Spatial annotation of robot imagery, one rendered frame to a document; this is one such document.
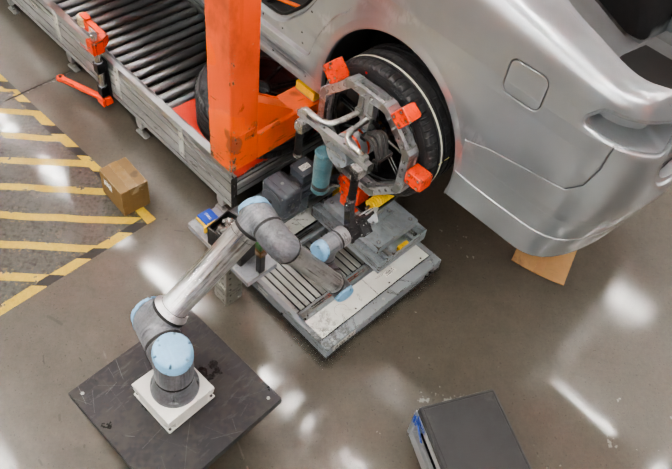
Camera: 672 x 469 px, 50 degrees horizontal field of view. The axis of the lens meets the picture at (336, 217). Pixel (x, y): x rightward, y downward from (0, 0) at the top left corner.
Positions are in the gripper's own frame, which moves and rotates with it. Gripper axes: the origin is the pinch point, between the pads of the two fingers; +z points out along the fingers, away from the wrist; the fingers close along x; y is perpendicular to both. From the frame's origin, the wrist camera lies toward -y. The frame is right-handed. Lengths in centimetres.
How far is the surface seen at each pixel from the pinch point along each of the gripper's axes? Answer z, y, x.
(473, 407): -23, 82, 40
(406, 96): 15, -42, 30
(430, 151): 16.2, -16.8, 29.8
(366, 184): 8.4, -8.1, -10.7
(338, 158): -7.5, -27.9, 0.4
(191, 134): -21, -58, -94
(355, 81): 7, -55, 13
